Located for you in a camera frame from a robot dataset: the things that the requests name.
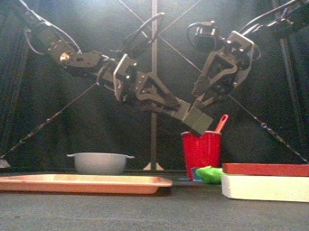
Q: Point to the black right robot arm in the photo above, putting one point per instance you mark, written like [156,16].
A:
[285,18]

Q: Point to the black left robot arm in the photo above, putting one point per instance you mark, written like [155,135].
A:
[52,39]

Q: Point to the green sushi roll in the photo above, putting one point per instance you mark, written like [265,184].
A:
[211,175]

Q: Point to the red ribbed cup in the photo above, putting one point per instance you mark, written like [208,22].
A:
[200,153]

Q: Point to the small blue toy piece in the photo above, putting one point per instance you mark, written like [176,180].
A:
[194,174]

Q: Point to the white box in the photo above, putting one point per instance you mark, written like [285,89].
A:
[265,189]

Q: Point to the pink flat tray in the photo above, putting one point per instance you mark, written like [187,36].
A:
[80,182]

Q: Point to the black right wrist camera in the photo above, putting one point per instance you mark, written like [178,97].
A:
[204,36]

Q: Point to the vertical metal frame pole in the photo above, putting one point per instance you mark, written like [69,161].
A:
[154,138]

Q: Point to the black frame post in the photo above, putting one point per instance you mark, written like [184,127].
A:
[290,90]

